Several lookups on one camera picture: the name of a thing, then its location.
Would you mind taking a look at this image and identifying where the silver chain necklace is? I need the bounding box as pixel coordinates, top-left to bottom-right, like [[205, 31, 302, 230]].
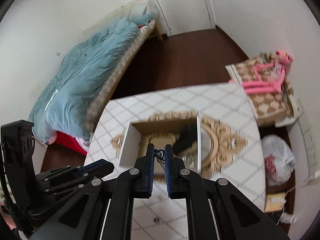
[[182, 154, 197, 168]]

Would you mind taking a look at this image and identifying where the silver chain bracelet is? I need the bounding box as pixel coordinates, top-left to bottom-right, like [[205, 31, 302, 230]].
[[153, 148, 167, 167]]

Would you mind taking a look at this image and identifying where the wooden bead bracelet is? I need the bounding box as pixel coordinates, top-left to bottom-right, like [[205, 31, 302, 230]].
[[139, 132, 177, 156]]

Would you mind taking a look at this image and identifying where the black fitness band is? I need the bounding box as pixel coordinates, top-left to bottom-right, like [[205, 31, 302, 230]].
[[172, 125, 197, 155]]

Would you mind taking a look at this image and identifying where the red blanket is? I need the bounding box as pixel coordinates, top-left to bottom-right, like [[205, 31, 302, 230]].
[[46, 131, 87, 156]]

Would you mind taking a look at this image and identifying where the white cardboard box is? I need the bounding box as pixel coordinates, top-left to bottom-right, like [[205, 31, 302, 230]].
[[119, 116, 202, 173]]

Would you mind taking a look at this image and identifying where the white diamond-pattern tablecloth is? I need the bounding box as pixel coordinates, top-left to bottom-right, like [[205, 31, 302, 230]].
[[83, 82, 267, 240]]

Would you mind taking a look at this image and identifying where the teal quilt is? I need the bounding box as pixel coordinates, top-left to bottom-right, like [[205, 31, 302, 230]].
[[29, 0, 158, 144]]

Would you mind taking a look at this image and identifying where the white plastic bag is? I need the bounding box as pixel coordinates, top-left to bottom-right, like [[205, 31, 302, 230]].
[[261, 134, 295, 187]]

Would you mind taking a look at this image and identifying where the white charger plug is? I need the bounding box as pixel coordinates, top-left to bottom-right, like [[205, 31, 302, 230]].
[[280, 212, 297, 224]]

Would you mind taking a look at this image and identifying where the white power strip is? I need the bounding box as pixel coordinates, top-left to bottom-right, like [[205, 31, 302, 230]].
[[294, 99, 319, 184]]

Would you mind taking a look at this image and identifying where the pink panther plush toy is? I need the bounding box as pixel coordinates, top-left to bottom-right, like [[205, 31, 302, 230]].
[[226, 50, 293, 95]]

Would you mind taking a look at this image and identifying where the checkered bed mattress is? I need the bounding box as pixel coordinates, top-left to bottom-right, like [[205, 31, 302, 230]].
[[83, 18, 157, 140]]

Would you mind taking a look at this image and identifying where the white door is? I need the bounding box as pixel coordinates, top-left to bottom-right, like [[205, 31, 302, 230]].
[[156, 0, 215, 36]]

